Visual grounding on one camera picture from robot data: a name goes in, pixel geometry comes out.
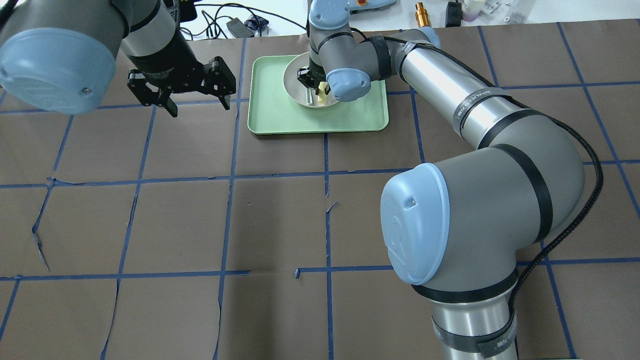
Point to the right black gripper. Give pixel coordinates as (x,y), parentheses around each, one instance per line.
(305,76)

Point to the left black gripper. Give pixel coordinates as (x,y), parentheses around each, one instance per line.
(167,60)

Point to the yellow plastic fork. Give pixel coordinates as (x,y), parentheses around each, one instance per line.
(322,92)

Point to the white round plate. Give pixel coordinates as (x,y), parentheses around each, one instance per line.
(296,90)

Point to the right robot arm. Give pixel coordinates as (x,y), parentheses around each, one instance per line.
(464,232)

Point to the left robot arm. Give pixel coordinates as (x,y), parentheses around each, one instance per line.
(59,55)

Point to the light green tray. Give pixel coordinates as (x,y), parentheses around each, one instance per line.
(271,111)

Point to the black power adapter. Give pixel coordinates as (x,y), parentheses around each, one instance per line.
(238,29)

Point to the teach pendant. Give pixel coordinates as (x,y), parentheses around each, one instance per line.
(360,6)

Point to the brass cylinder tool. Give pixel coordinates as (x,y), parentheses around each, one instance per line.
(421,15)

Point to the white cup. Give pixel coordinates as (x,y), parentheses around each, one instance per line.
(471,9)

